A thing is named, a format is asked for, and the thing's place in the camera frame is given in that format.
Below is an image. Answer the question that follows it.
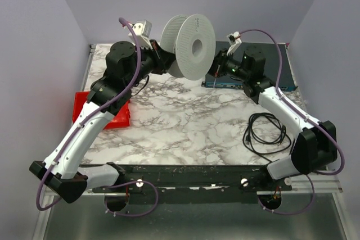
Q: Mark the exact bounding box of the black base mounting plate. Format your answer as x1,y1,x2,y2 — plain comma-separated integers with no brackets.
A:
93,165,295,204

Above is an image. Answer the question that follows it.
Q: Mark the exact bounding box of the blue network switch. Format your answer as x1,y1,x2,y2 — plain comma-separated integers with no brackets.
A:
201,42,298,92

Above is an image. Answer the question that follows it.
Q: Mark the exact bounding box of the red plastic bin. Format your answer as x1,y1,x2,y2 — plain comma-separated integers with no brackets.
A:
72,92,131,130

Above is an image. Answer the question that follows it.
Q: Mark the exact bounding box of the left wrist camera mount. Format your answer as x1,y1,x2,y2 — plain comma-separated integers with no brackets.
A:
130,20,152,49

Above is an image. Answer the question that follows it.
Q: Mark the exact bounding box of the aluminium extrusion rail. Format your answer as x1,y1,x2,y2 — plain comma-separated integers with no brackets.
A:
290,174,343,193

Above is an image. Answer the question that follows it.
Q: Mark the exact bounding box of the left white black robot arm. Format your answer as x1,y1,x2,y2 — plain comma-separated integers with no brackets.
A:
29,40,176,203

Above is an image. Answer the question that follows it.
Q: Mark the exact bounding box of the white cable spool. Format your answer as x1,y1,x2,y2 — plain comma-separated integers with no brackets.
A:
160,14,216,81

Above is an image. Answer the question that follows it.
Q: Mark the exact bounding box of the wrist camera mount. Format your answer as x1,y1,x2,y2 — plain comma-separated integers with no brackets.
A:
227,31,242,56
130,20,152,49

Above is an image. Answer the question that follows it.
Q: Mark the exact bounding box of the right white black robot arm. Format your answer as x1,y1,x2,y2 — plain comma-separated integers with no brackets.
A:
208,46,338,183

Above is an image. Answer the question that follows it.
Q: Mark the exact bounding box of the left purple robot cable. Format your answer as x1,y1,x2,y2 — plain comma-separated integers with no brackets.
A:
36,17,160,218

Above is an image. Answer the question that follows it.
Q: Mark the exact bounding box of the black coiled cable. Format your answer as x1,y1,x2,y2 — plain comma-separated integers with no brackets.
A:
242,112,296,165

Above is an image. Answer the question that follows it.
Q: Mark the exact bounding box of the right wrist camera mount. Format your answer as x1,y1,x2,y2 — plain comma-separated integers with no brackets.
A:
227,31,242,56

